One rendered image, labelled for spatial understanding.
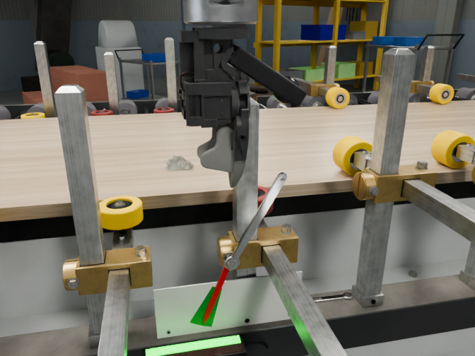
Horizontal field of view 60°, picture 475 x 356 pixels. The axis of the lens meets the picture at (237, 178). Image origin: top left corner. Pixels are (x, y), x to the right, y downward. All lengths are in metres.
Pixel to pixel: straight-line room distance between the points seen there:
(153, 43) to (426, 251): 9.61
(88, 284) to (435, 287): 0.68
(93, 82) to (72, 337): 4.23
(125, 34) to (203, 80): 6.37
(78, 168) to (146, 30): 9.76
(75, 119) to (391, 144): 0.50
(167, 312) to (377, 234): 0.40
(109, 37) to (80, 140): 6.19
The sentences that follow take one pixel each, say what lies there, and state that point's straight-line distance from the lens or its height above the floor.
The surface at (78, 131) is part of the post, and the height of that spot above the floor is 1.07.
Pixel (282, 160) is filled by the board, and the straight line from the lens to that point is 1.01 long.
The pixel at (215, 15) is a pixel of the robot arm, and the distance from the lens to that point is 0.50.
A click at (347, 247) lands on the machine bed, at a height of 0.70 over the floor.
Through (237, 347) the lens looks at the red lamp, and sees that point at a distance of 0.75.
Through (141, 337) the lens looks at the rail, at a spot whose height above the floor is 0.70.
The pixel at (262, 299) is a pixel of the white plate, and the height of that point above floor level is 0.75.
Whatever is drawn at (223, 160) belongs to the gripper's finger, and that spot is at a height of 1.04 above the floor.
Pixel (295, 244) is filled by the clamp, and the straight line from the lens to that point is 0.72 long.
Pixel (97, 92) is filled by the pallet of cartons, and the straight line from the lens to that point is 4.93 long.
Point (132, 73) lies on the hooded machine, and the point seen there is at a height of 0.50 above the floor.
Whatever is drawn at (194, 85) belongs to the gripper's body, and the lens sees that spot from 0.50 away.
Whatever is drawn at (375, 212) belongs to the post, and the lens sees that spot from 0.77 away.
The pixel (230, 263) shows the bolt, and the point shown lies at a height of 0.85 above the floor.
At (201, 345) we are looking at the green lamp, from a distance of 0.75.
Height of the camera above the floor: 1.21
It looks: 20 degrees down
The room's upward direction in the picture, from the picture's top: straight up
